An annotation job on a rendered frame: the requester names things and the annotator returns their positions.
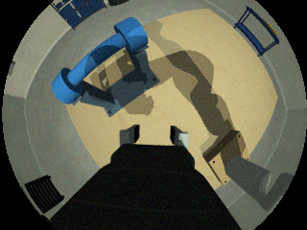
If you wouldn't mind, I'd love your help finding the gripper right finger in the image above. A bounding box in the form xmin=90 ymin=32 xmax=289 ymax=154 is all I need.
xmin=170 ymin=126 xmax=189 ymax=149

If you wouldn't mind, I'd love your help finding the blue dumbbell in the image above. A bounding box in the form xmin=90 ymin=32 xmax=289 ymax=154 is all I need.
xmin=52 ymin=17 xmax=149 ymax=104

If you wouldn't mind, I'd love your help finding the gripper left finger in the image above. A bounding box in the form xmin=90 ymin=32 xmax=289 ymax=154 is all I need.
xmin=119 ymin=125 xmax=140 ymax=147

